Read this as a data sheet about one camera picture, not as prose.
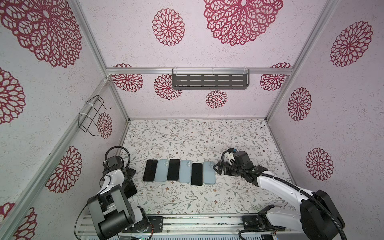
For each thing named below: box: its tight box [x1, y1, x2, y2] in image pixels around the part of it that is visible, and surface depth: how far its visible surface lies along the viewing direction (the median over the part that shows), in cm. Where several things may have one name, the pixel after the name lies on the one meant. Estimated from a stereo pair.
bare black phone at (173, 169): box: [167, 158, 181, 181], surface depth 95 cm
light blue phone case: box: [179, 160, 192, 183], surface depth 94 cm
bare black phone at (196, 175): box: [191, 163, 203, 186], surface depth 92 cm
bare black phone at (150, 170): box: [142, 159, 158, 182], surface depth 94 cm
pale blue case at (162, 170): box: [154, 159, 170, 183], surface depth 94 cm
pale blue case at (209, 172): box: [203, 161, 216, 184], surface depth 93 cm
